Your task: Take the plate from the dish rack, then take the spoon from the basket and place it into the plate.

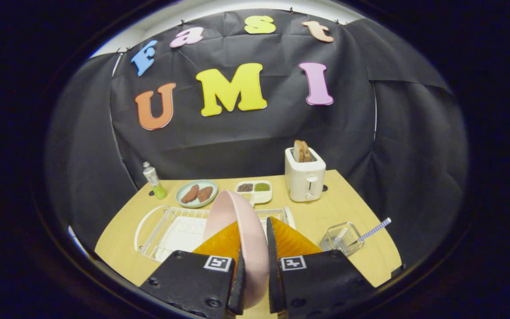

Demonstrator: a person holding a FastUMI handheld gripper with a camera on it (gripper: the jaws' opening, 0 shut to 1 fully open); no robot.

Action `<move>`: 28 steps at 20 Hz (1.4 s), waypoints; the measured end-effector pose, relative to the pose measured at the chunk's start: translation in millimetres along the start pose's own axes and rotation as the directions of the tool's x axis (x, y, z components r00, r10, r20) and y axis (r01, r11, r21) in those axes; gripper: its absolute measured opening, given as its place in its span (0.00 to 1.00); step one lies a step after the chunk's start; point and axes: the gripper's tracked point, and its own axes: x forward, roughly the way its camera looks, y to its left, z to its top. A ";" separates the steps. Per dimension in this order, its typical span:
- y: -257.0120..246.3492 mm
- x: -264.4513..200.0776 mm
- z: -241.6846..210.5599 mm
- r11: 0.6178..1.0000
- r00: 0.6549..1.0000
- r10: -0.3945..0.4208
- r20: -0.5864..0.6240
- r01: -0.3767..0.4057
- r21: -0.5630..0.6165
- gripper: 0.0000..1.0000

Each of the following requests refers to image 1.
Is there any metal wire basket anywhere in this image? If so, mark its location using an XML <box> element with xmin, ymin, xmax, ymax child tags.
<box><xmin>320</xmin><ymin>222</ymin><xmax>365</xmax><ymax>257</ymax></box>

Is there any white sectioned bean tray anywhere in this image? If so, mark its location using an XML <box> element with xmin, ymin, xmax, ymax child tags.
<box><xmin>235</xmin><ymin>180</ymin><xmax>273</xmax><ymax>205</ymax></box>

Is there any blue checkered handle spoon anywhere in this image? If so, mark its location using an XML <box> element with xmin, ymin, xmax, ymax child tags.
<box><xmin>348</xmin><ymin>218</ymin><xmax>392</xmax><ymax>247</ymax></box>

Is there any teal plate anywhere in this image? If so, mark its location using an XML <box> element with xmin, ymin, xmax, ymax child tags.
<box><xmin>176</xmin><ymin>179</ymin><xmax>218</xmax><ymax>209</ymax></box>

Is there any white toaster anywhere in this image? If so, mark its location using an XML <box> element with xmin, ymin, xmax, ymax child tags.
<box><xmin>285</xmin><ymin>147</ymin><xmax>326</xmax><ymax>202</ymax></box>

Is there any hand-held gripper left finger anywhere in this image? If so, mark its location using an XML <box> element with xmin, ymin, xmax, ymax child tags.
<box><xmin>139</xmin><ymin>221</ymin><xmax>247</xmax><ymax>319</ymax></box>

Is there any pink plate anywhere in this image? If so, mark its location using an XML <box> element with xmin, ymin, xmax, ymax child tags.
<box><xmin>203</xmin><ymin>190</ymin><xmax>270</xmax><ymax>310</ymax></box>

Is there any brown toast slice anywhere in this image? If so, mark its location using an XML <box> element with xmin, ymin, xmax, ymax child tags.
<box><xmin>293</xmin><ymin>140</ymin><xmax>311</xmax><ymax>163</ymax></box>

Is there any green dish soap bottle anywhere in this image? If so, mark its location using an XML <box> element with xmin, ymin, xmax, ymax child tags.
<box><xmin>143</xmin><ymin>162</ymin><xmax>168</xmax><ymax>199</ymax></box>

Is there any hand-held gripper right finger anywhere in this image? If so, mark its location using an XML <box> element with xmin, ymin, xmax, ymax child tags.
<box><xmin>266</xmin><ymin>216</ymin><xmax>375</xmax><ymax>317</ymax></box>

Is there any white wire dish rack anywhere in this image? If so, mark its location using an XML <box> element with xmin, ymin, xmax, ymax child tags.
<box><xmin>134</xmin><ymin>205</ymin><xmax>295</xmax><ymax>263</ymax></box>

